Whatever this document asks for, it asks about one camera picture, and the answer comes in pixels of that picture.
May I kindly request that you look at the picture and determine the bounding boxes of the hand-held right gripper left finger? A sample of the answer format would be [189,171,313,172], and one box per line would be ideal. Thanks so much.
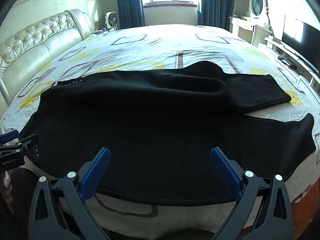
[28,147,112,240]

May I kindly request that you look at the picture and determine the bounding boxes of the white box fan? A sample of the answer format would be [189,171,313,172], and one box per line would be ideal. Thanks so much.
[104,11,118,30]

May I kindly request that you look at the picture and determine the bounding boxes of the black pants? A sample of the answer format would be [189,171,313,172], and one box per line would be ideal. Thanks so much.
[19,61,317,201]

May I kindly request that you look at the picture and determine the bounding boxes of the black cable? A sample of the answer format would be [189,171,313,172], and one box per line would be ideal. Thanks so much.
[295,68,320,77]

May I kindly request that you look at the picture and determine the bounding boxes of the white television stand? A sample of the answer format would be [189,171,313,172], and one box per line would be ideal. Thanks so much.
[257,36,320,93]

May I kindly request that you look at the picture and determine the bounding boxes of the black flat television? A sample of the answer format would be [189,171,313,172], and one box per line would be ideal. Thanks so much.
[281,15,320,75]

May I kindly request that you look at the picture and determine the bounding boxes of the oval white vanity mirror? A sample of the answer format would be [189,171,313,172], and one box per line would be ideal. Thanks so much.
[247,0,270,20]

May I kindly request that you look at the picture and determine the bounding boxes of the dark blue curtain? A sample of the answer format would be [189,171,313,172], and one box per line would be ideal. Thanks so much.
[115,0,145,30]
[196,0,237,30]

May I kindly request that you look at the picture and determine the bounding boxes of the person's dark clothing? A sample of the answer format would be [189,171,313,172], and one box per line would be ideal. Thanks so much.
[0,169,38,240]

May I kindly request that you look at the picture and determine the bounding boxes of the white vanity dresser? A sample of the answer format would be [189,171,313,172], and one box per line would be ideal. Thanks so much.
[229,15,272,47]

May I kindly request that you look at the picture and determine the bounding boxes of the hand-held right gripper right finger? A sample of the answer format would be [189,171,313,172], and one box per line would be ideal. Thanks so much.
[210,147,294,240]

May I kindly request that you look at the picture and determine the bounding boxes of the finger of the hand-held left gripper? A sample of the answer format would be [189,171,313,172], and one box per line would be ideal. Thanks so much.
[0,129,20,146]
[14,134,40,156]

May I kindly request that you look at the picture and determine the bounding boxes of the bed with patterned sheet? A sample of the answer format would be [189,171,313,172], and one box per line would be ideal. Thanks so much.
[0,24,320,234]

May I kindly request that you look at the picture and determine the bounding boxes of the person's left hand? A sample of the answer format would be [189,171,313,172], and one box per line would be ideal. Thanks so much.
[3,173,13,205]

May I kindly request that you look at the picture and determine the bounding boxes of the tangle of bedside cables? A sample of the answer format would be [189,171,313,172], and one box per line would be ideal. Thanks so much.
[94,26,116,34]

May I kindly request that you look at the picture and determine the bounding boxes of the cream tufted leather headboard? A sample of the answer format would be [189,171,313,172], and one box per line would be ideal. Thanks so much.
[0,9,94,105]

